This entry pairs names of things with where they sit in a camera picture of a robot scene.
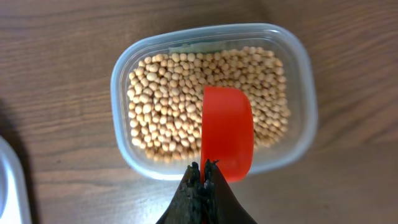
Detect pile of soybeans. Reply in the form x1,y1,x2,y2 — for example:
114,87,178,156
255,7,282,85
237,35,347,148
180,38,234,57
127,46,291,161

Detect orange measuring scoop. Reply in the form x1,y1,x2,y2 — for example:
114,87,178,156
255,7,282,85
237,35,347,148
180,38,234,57
200,86,254,182

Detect white digital kitchen scale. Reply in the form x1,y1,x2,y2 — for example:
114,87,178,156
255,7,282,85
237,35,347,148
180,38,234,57
1,137,32,224

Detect clear plastic container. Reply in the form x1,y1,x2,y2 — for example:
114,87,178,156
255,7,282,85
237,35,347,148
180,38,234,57
110,23,318,180

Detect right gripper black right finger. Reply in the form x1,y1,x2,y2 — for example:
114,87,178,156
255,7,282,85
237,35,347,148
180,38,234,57
203,159,257,224

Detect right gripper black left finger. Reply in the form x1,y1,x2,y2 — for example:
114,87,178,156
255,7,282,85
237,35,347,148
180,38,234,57
156,162,202,224

